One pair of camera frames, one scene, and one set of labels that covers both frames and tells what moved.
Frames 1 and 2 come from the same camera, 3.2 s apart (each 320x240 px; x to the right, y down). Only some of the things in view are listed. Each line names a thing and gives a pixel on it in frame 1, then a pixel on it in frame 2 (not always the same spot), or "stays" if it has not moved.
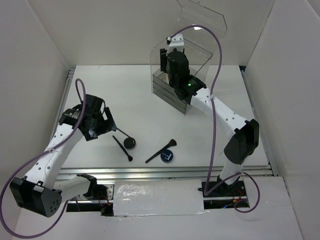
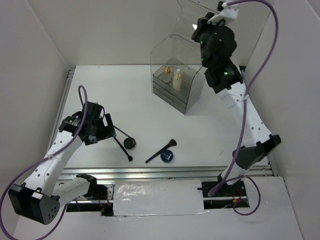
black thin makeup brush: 121,130 stays
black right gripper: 163,59 -> 201,24
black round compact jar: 129,143 stays
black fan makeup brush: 172,142 stays
